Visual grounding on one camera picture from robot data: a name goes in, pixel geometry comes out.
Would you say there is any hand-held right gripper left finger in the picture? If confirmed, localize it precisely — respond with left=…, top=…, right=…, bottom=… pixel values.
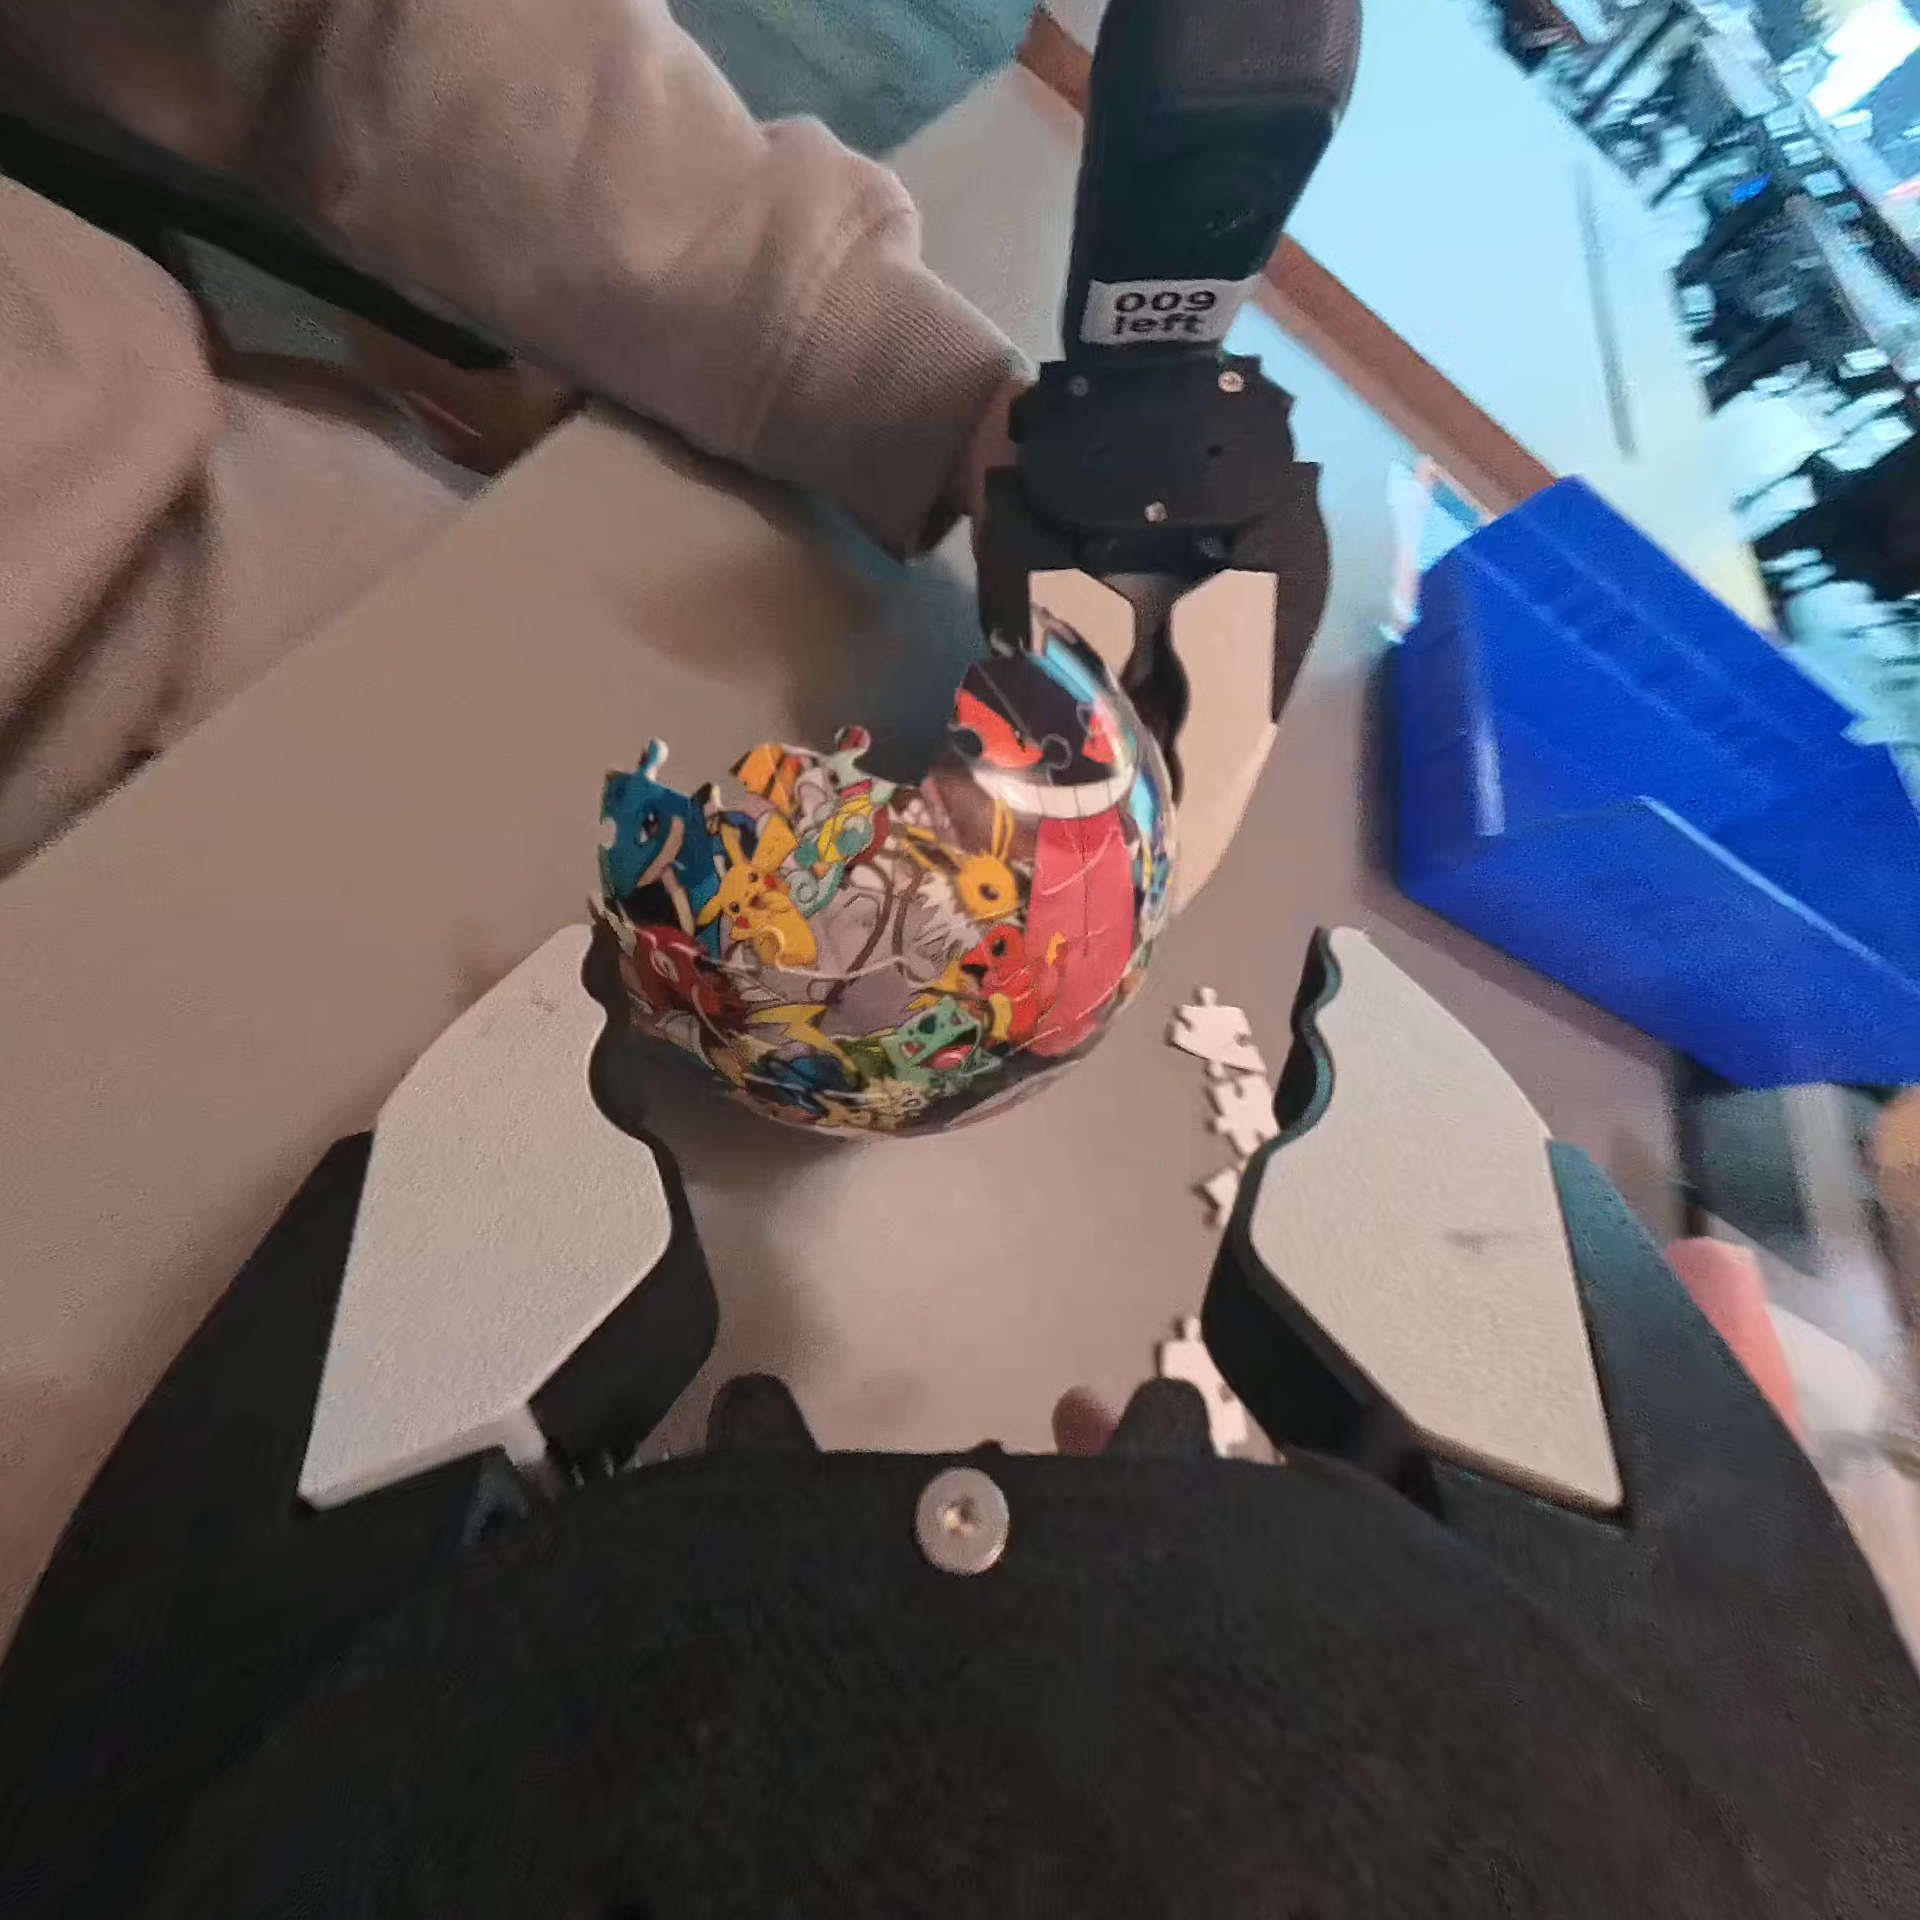
left=298, top=921, right=719, bottom=1513

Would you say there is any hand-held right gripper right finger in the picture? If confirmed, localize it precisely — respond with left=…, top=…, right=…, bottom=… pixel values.
left=1202, top=925, right=1630, bottom=1513

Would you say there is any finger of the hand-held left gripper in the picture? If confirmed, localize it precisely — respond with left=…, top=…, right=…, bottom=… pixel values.
left=1026, top=566, right=1190, bottom=799
left=1159, top=573, right=1285, bottom=904

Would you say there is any colourful cartoon puzzle ball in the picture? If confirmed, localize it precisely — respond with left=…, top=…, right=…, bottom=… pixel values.
left=591, top=637, right=1180, bottom=1137

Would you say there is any person's left forearm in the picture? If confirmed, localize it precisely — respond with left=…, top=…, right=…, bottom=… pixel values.
left=0, top=0, right=1039, bottom=560

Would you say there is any pink object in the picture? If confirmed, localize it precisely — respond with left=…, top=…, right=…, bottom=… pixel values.
left=1665, top=1237, right=1818, bottom=1442

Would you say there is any blue plastic bin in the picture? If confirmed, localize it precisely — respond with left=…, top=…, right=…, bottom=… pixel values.
left=1375, top=471, right=1920, bottom=1093

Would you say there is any person's torso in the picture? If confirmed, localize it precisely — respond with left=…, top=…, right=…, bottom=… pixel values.
left=0, top=175, right=226, bottom=879

